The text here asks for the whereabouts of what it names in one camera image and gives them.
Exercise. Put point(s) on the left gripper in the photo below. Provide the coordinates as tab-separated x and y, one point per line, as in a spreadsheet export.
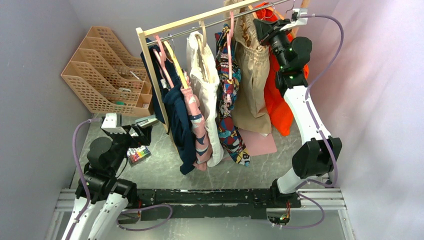
143	138

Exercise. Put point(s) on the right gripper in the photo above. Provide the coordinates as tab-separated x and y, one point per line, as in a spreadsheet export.
264	28

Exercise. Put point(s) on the beige shorts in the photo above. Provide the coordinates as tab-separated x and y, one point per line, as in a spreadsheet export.
250	111

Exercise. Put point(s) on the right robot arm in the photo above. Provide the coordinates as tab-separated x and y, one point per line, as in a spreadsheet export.
320	150

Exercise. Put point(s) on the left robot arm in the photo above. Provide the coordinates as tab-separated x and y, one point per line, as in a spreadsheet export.
101	195

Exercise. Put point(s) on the pink hanger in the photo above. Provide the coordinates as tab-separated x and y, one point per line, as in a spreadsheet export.
229	31

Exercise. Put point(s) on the navy blue shorts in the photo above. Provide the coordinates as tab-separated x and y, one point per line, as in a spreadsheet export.
177	115

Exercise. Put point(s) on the colourful cartoon print shorts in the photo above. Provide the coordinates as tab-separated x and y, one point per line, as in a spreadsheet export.
226	92

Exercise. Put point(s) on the pink patterned shorts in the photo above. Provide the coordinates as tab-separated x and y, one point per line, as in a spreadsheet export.
203	148

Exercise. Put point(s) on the yellow hanger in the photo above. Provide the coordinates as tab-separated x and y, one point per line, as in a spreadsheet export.
176	64

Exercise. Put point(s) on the white shorts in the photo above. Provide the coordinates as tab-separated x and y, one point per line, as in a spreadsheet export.
204	81

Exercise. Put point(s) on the orange shorts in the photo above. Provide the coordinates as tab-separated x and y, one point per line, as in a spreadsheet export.
280	114

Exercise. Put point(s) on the grey stapler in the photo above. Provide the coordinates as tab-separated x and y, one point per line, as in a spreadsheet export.
147	121

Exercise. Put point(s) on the pack of coloured markers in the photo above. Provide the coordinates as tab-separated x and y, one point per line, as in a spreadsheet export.
137	155

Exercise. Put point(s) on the beige plastic file organizer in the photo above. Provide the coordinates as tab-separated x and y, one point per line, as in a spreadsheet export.
107	78

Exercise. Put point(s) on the pink mat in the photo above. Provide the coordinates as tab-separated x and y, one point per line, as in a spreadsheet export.
240	145

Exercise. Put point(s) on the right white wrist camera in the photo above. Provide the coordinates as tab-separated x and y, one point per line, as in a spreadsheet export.
297	19

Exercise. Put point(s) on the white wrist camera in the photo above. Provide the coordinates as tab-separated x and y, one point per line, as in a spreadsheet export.
112	123
297	19

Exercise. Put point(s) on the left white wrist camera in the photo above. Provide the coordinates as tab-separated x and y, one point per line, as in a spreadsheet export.
112	123

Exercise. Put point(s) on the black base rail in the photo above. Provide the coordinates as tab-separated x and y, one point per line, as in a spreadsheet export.
253	203

